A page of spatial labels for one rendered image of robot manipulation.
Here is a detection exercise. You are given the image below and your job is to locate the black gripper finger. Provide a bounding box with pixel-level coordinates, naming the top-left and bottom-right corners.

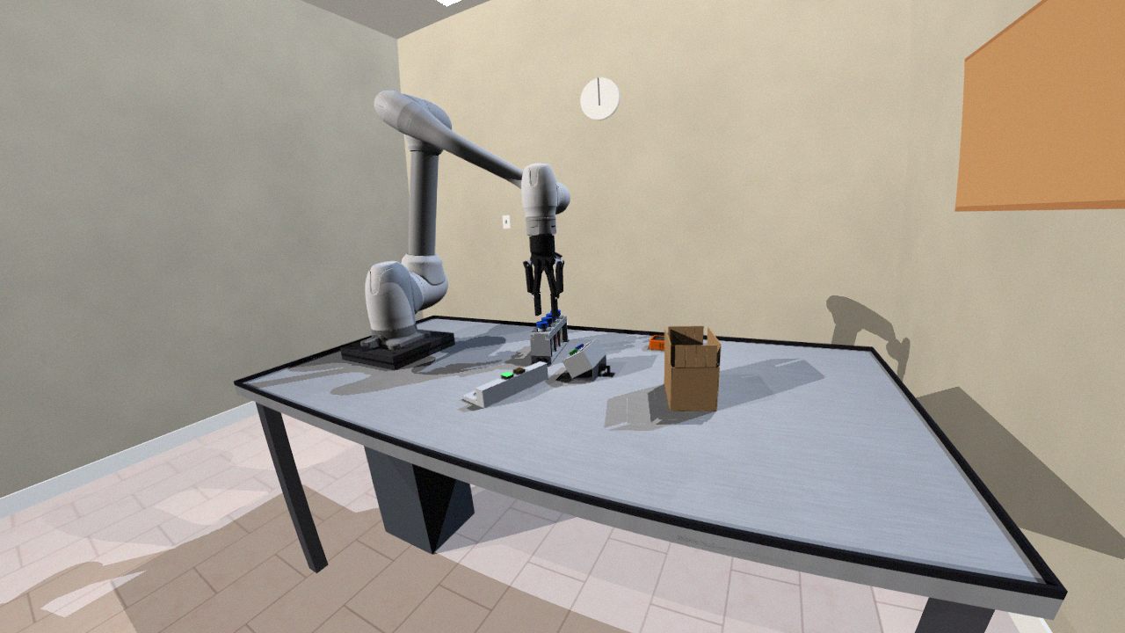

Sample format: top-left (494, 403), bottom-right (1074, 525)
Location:
top-left (523, 259), bottom-right (543, 316)
top-left (542, 257), bottom-right (564, 317)

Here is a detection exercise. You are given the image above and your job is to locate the brown cardboard box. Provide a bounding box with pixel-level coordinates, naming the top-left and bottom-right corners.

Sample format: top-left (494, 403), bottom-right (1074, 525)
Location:
top-left (664, 326), bottom-right (721, 412)

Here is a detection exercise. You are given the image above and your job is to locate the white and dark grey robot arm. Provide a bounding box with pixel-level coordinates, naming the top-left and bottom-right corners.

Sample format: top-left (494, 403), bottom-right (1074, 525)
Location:
top-left (360, 91), bottom-right (570, 350)

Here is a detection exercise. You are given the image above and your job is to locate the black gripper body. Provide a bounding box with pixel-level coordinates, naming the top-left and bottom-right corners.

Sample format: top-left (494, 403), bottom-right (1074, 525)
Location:
top-left (529, 235), bottom-right (556, 271)

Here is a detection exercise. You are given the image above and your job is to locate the white key panel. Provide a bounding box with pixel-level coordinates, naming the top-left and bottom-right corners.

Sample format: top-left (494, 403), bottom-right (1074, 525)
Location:
top-left (563, 338), bottom-right (615, 382)

